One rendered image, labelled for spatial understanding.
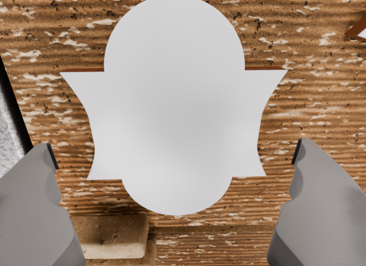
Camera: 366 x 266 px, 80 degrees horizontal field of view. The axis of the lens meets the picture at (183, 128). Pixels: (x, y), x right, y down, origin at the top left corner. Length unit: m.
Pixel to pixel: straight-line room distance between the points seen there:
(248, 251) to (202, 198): 0.09
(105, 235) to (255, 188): 0.11
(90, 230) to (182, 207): 0.07
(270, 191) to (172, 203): 0.07
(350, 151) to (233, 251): 0.12
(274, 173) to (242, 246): 0.08
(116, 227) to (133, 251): 0.02
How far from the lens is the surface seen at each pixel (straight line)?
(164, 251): 0.22
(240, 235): 0.21
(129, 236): 0.17
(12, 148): 0.21
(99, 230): 0.18
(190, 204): 0.16
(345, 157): 0.19
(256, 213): 0.20
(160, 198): 0.16
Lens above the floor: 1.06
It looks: 64 degrees down
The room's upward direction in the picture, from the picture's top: 176 degrees clockwise
